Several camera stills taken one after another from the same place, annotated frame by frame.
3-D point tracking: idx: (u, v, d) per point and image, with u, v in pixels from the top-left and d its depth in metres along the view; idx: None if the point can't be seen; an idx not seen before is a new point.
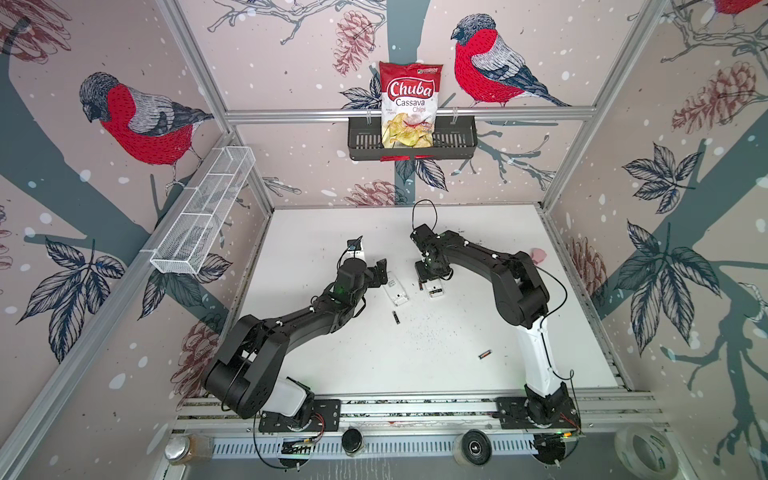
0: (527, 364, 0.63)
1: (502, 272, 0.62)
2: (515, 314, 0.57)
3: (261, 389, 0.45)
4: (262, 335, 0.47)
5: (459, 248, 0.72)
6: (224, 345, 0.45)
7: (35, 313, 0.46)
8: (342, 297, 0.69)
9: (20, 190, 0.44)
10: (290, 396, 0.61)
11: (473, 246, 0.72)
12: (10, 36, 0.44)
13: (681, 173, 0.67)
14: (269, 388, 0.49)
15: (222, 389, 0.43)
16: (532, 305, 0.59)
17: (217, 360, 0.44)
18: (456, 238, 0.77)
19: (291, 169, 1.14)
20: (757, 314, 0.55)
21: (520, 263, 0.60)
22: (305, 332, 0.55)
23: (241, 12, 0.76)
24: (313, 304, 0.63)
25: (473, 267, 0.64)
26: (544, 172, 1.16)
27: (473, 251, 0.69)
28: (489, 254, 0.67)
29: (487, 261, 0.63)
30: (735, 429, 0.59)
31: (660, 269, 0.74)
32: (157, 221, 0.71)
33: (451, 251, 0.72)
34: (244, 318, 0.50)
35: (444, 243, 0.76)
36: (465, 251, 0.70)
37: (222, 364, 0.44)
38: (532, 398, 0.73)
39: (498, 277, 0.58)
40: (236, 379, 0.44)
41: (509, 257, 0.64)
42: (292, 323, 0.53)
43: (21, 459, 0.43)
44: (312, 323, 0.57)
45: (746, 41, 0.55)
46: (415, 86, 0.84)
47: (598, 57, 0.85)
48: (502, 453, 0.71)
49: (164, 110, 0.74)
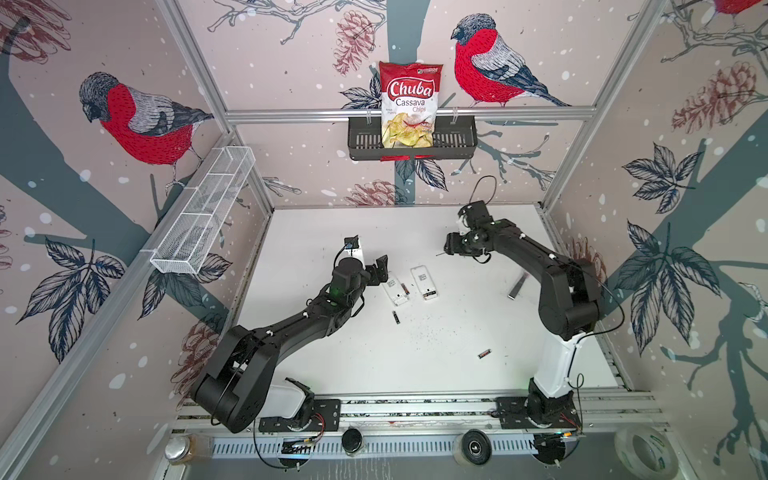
0: (542, 361, 0.62)
1: (557, 275, 0.55)
2: (557, 323, 0.52)
3: (252, 403, 0.44)
4: (251, 347, 0.46)
5: (511, 240, 0.66)
6: (213, 358, 0.44)
7: (35, 313, 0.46)
8: (338, 299, 0.67)
9: (20, 190, 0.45)
10: (287, 395, 0.60)
11: (530, 240, 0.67)
12: (10, 36, 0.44)
13: (681, 173, 0.67)
14: (260, 401, 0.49)
15: (213, 402, 0.42)
16: (582, 316, 0.53)
17: (207, 373, 0.43)
18: (513, 228, 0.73)
19: (291, 169, 1.14)
20: (757, 314, 0.55)
21: (578, 270, 0.53)
22: (296, 341, 0.53)
23: (241, 12, 0.76)
24: (308, 308, 0.61)
25: (523, 264, 0.60)
26: (544, 173, 1.16)
27: (527, 246, 0.63)
28: (546, 253, 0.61)
29: (542, 261, 0.57)
30: (735, 429, 0.59)
31: (660, 269, 0.74)
32: (157, 221, 0.71)
33: (503, 243, 0.66)
34: (231, 331, 0.46)
35: (498, 231, 0.70)
36: (523, 246, 0.63)
37: (211, 378, 0.43)
38: (532, 392, 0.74)
39: (552, 280, 0.52)
40: (226, 393, 0.43)
41: (567, 260, 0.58)
42: (282, 333, 0.51)
43: (21, 459, 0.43)
44: (303, 332, 0.55)
45: (746, 41, 0.55)
46: (415, 86, 0.84)
47: (597, 57, 0.85)
48: (502, 453, 0.71)
49: (164, 110, 0.74)
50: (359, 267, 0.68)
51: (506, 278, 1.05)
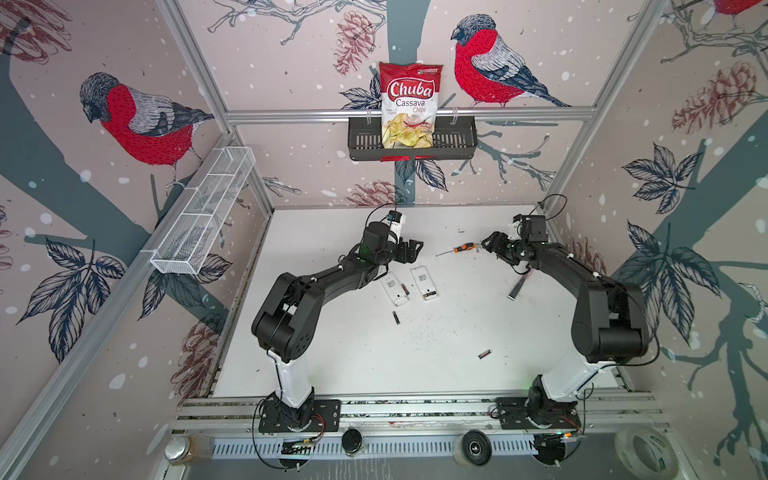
0: (556, 367, 0.61)
1: (596, 290, 0.51)
2: (587, 344, 0.48)
3: (304, 335, 0.51)
4: (300, 289, 0.53)
5: (560, 260, 0.63)
6: (267, 297, 0.51)
7: (35, 313, 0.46)
8: (366, 255, 0.74)
9: (20, 191, 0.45)
10: (297, 382, 0.61)
11: (577, 261, 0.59)
12: (10, 36, 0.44)
13: (681, 173, 0.67)
14: (309, 336, 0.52)
15: (269, 336, 0.49)
16: (619, 343, 0.48)
17: (261, 311, 0.50)
18: (565, 251, 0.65)
19: (290, 169, 1.14)
20: (757, 314, 0.55)
21: (623, 294, 0.49)
22: (337, 286, 0.60)
23: (242, 12, 0.76)
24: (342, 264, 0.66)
25: (567, 283, 0.57)
26: (544, 173, 1.16)
27: (574, 266, 0.60)
28: (590, 272, 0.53)
29: (585, 278, 0.54)
30: (735, 429, 0.59)
31: (660, 269, 0.74)
32: (157, 222, 0.71)
33: (551, 261, 0.63)
34: (283, 275, 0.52)
35: (547, 249, 0.69)
36: (568, 265, 0.60)
37: (266, 315, 0.50)
38: (533, 387, 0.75)
39: (589, 294, 0.49)
40: (281, 326, 0.49)
41: (612, 282, 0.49)
42: (325, 279, 0.57)
43: (21, 459, 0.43)
44: (343, 280, 0.62)
45: (746, 41, 0.55)
46: (415, 86, 0.84)
47: (597, 57, 0.85)
48: (503, 453, 0.71)
49: (164, 111, 0.74)
50: (386, 229, 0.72)
51: (506, 278, 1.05)
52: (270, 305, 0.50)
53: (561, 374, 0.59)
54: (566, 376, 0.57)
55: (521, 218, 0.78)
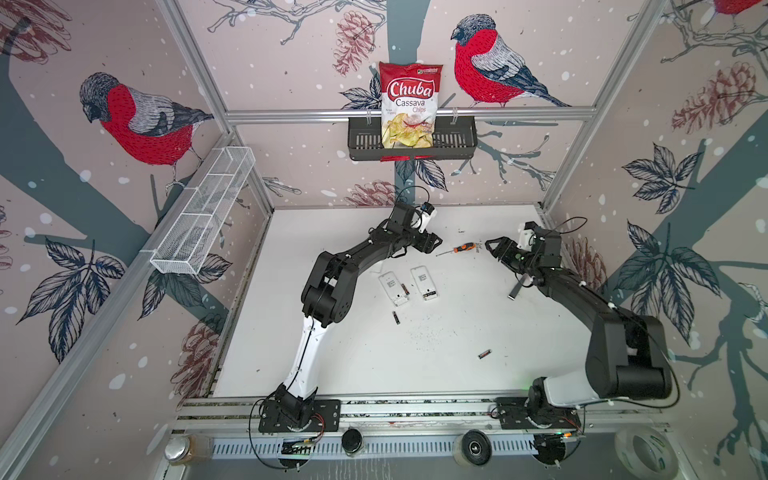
0: (563, 379, 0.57)
1: (613, 323, 0.47)
2: (604, 382, 0.44)
3: (345, 303, 0.61)
4: (338, 265, 0.61)
5: (572, 287, 0.60)
6: (312, 271, 0.60)
7: (35, 313, 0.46)
8: (393, 228, 0.82)
9: (20, 191, 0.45)
10: (312, 371, 0.65)
11: (587, 289, 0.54)
12: (10, 36, 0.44)
13: (681, 173, 0.67)
14: (349, 303, 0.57)
15: (315, 303, 0.59)
16: (639, 382, 0.43)
17: (308, 284, 0.60)
18: (576, 278, 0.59)
19: (290, 169, 1.14)
20: (757, 314, 0.55)
21: (642, 330, 0.45)
22: (371, 257, 0.69)
23: (242, 12, 0.76)
24: (370, 237, 0.74)
25: (577, 312, 0.54)
26: (544, 173, 1.16)
27: (586, 295, 0.56)
28: (604, 302, 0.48)
29: (599, 308, 0.51)
30: (735, 429, 0.59)
31: (660, 269, 0.74)
32: (157, 221, 0.71)
33: (560, 287, 0.61)
34: (322, 253, 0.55)
35: (556, 275, 0.66)
36: (579, 293, 0.57)
37: (311, 287, 0.60)
38: (533, 386, 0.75)
39: (606, 326, 0.45)
40: (325, 296, 0.59)
41: (630, 314, 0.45)
42: (359, 255, 0.65)
43: (21, 459, 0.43)
44: (375, 251, 0.70)
45: (746, 41, 0.55)
46: (415, 86, 0.84)
47: (598, 57, 0.85)
48: (502, 453, 0.71)
49: (164, 111, 0.74)
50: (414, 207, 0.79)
51: (506, 278, 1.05)
52: (314, 278, 0.60)
53: (567, 386, 0.57)
54: (573, 391, 0.55)
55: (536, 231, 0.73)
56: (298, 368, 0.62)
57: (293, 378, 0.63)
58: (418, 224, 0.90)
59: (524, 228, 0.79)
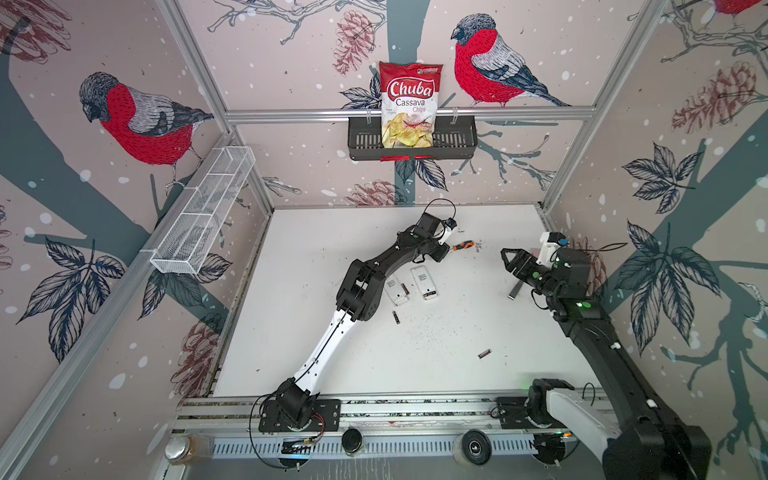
0: (568, 400, 0.62)
1: (650, 436, 0.40)
2: None
3: (372, 304, 0.69)
4: (368, 272, 0.70)
5: (603, 351, 0.49)
6: (346, 276, 0.70)
7: (35, 313, 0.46)
8: (419, 233, 0.90)
9: (20, 190, 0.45)
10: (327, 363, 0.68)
11: (621, 358, 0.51)
12: (10, 36, 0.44)
13: (681, 173, 0.67)
14: (375, 304, 0.70)
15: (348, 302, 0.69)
16: None
17: (342, 286, 0.70)
18: (607, 327, 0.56)
19: (291, 169, 1.14)
20: (757, 313, 0.55)
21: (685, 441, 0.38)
22: (397, 263, 0.76)
23: (241, 12, 0.76)
24: (397, 243, 0.81)
25: (608, 390, 0.46)
26: (544, 173, 1.16)
27: (621, 373, 0.46)
28: (644, 395, 0.44)
29: (635, 404, 0.42)
30: (734, 429, 0.59)
31: (660, 269, 0.74)
32: (157, 221, 0.71)
33: (590, 346, 0.51)
34: (355, 261, 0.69)
35: (583, 320, 0.55)
36: (611, 368, 0.47)
37: (345, 289, 0.70)
38: (533, 387, 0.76)
39: (638, 437, 0.39)
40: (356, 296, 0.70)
41: (671, 419, 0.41)
42: (384, 261, 0.73)
43: (21, 459, 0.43)
44: (400, 258, 0.77)
45: (746, 41, 0.55)
46: (415, 86, 0.84)
47: (598, 57, 0.85)
48: (502, 453, 0.71)
49: (164, 110, 0.74)
50: (440, 221, 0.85)
51: (506, 278, 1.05)
52: (347, 282, 0.69)
53: (571, 411, 0.58)
54: (576, 421, 0.54)
55: (562, 250, 0.62)
56: (316, 360, 0.67)
57: (305, 371, 0.66)
58: (442, 237, 0.99)
59: (548, 240, 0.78)
